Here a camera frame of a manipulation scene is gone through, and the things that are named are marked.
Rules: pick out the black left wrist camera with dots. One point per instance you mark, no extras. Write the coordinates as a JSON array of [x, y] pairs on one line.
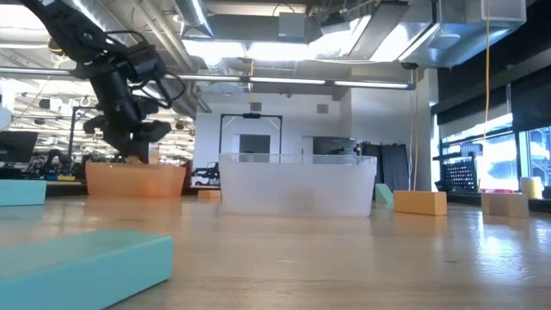
[[144, 62]]

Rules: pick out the black pegboard rack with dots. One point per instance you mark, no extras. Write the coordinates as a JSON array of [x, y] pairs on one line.
[[460, 176]]

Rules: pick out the grey ceiling box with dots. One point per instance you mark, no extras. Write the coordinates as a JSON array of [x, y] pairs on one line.
[[292, 25]]

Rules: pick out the clear plastic bin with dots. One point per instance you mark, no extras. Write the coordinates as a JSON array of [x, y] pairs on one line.
[[297, 189]]

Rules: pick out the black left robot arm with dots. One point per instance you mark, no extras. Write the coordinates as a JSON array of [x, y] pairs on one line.
[[64, 26]]

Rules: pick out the black curtain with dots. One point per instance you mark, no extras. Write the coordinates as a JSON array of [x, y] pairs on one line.
[[394, 168]]

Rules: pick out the black monitor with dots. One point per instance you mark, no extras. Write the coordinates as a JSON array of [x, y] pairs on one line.
[[17, 146]]

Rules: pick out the ceiling light strip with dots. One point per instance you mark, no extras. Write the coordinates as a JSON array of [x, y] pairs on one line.
[[284, 80]]

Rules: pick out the yellow roll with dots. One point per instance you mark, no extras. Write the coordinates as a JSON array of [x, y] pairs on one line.
[[532, 187]]

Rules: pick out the orange block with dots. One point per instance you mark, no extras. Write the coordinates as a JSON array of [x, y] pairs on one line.
[[419, 203], [209, 194]]

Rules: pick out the plain wooden block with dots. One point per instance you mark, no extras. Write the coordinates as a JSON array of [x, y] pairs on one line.
[[504, 206]]

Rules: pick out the black background robot arm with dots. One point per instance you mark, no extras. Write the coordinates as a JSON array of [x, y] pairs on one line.
[[208, 176]]

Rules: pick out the teal block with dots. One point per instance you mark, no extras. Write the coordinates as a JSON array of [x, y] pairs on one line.
[[382, 196], [21, 193], [64, 271]]

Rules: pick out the orange plastic bin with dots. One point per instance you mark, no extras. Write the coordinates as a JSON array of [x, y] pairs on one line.
[[138, 181]]

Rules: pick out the silver air duct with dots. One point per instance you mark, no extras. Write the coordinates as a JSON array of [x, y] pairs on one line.
[[465, 30]]

